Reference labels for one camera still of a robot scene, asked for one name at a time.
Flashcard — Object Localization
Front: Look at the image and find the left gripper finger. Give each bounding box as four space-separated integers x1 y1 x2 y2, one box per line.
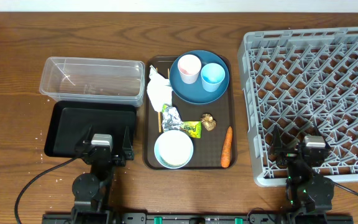
122 126 133 152
82 125 93 146

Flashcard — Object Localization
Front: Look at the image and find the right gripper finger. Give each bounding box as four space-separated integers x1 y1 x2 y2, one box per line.
272 124 282 149
314 126 329 146

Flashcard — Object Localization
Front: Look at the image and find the light blue bowl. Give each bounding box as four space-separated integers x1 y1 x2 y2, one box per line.
154 129 195 170

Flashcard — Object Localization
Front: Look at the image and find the foil and yellow snack wrapper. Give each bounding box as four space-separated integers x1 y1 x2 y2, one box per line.
162 105 201 139

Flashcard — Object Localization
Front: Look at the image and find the white napkin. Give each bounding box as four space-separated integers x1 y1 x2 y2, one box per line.
147 65 173 112

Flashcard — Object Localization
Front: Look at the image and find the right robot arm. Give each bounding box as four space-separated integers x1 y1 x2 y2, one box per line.
268 126 334 223

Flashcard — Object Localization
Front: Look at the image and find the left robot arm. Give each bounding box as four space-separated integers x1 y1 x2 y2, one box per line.
70 126 134 224

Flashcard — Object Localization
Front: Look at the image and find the grey plastic dishwasher rack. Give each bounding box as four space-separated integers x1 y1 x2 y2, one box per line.
237 27 358 187

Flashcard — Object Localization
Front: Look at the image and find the black plastic tray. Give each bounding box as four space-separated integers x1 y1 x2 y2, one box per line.
44 101 136 158

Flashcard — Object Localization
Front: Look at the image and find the dark brown serving tray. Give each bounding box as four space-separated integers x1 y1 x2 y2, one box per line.
143 56 236 170

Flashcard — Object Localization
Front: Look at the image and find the orange carrot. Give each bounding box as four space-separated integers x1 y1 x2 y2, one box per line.
221 126 233 168

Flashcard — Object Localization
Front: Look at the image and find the clear plastic bin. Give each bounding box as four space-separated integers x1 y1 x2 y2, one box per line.
39 57 145 107

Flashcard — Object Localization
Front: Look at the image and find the brown mushroom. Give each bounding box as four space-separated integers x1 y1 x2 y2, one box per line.
201 113 216 131

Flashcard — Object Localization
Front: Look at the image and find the dark blue round plate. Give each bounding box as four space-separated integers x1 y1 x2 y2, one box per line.
169 50 230 105

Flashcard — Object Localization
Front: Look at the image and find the light blue plastic cup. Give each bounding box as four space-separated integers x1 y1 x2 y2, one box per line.
201 63 226 92

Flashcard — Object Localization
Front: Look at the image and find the pink plastic cup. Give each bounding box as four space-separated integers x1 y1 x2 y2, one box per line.
177 54 201 84

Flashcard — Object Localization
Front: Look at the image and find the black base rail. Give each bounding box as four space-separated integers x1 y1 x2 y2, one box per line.
41 212 354 224

